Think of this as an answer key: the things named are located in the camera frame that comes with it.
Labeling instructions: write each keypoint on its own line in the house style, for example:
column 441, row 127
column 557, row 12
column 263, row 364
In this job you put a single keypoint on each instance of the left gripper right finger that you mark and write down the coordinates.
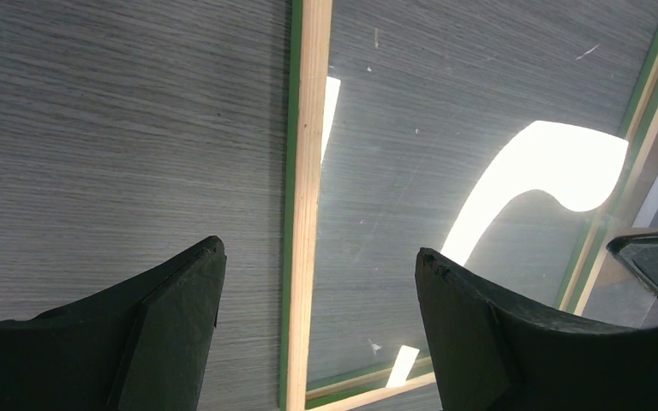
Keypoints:
column 494, row 349

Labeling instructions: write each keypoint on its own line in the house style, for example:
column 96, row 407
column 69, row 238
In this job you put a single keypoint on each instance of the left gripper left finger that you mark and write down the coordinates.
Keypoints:
column 141, row 344

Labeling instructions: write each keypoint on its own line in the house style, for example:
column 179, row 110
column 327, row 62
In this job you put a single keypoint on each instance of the wooden picture frame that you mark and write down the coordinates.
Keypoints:
column 527, row 225

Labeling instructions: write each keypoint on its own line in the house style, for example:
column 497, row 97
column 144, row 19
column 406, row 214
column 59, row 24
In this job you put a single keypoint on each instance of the brown backing board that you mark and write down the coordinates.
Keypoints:
column 627, row 211

